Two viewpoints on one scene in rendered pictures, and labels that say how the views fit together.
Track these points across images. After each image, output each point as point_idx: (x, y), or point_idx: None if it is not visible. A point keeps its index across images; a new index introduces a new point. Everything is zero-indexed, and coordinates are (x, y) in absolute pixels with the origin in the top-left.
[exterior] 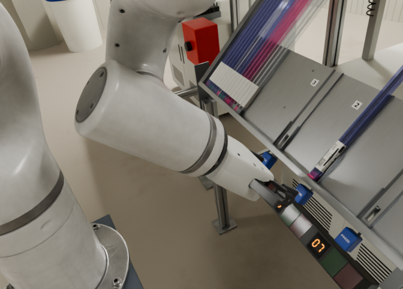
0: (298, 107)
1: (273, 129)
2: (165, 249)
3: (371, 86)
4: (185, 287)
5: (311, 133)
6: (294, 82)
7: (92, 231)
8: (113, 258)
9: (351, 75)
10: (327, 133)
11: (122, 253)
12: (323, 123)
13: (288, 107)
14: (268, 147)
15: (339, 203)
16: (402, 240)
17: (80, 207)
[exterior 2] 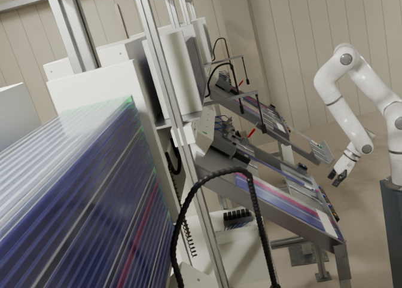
0: (306, 196)
1: (319, 204)
2: None
3: (228, 261)
4: None
5: (308, 193)
6: (301, 198)
7: (391, 171)
8: (390, 183)
9: (227, 273)
10: (304, 189)
11: (387, 183)
12: (303, 190)
13: (309, 199)
14: (325, 200)
15: (314, 184)
16: (307, 178)
17: (390, 162)
